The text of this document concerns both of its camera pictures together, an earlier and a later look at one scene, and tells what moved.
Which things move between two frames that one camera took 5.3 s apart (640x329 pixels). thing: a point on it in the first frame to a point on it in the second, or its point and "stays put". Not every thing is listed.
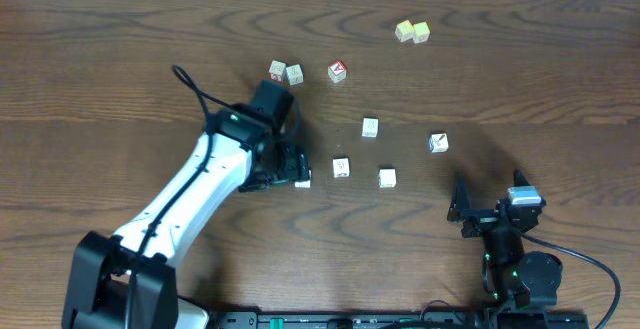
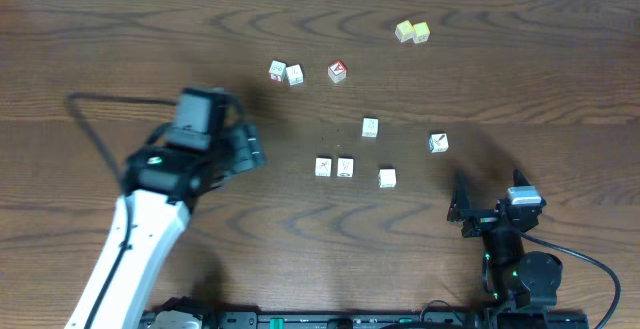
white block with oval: [342, 167] stays put
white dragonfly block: [305, 183] to [323, 167]
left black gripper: [293, 164] to [247, 148]
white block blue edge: [438, 143] stays put
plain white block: [387, 177] stays put
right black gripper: [461, 210] stays put
